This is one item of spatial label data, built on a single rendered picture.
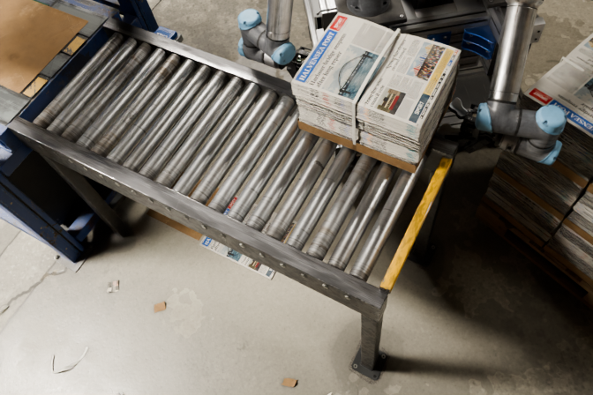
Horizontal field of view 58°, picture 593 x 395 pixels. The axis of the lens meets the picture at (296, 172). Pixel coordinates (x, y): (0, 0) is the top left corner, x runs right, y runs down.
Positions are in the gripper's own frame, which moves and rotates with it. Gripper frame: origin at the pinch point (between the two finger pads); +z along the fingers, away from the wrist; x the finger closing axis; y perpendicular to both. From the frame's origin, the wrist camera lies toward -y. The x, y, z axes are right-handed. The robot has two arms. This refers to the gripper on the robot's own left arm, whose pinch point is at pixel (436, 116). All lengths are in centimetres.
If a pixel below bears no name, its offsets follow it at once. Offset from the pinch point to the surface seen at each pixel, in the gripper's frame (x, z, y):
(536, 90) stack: -17.8, -23.5, 4.5
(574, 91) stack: -21.7, -33.3, 4.6
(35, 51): 33, 139, 2
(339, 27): 0.5, 31.7, 25.1
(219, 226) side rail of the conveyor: 61, 40, 2
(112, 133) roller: 49, 89, 2
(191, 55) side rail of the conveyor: 11, 84, 2
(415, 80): 9.8, 5.0, 25.0
